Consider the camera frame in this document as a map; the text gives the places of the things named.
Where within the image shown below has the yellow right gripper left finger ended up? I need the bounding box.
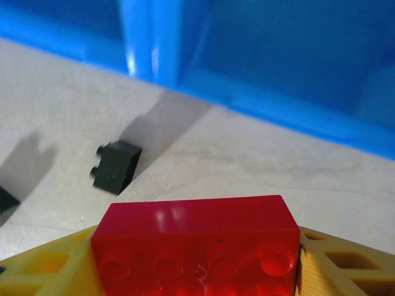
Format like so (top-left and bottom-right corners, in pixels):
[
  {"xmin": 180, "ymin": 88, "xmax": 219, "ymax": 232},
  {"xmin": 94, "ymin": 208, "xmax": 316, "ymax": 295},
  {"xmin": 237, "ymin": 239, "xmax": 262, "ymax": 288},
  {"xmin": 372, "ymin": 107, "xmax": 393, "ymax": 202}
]
[{"xmin": 0, "ymin": 224, "xmax": 109, "ymax": 296}]

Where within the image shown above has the small black lego brick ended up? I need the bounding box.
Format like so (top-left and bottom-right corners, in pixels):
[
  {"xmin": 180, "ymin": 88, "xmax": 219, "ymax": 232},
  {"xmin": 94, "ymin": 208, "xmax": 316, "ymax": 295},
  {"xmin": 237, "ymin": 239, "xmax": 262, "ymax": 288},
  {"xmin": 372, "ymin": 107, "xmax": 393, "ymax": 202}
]
[
  {"xmin": 0, "ymin": 186, "xmax": 21, "ymax": 215},
  {"xmin": 89, "ymin": 141, "xmax": 143, "ymax": 195}
]

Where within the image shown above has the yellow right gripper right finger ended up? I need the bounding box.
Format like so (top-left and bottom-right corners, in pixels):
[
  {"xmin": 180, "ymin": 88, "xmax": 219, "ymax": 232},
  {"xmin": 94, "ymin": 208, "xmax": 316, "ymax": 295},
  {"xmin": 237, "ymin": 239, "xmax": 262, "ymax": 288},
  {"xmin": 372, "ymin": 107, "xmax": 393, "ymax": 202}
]
[{"xmin": 296, "ymin": 226, "xmax": 395, "ymax": 296}]

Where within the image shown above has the red two-by-four lego brick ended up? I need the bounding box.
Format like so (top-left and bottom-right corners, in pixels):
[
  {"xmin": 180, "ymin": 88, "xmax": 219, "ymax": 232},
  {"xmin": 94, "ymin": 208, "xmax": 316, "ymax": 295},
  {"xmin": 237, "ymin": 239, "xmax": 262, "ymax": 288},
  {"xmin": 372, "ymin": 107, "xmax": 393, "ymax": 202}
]
[{"xmin": 90, "ymin": 194, "xmax": 302, "ymax": 296}]

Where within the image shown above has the blue plastic bin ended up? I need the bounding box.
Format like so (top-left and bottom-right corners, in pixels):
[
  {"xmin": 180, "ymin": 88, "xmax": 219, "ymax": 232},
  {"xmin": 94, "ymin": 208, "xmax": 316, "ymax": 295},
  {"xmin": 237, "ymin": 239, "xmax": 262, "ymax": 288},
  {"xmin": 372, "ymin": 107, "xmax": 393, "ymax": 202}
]
[
  {"xmin": 0, "ymin": 0, "xmax": 155, "ymax": 83},
  {"xmin": 151, "ymin": 0, "xmax": 395, "ymax": 161}
]

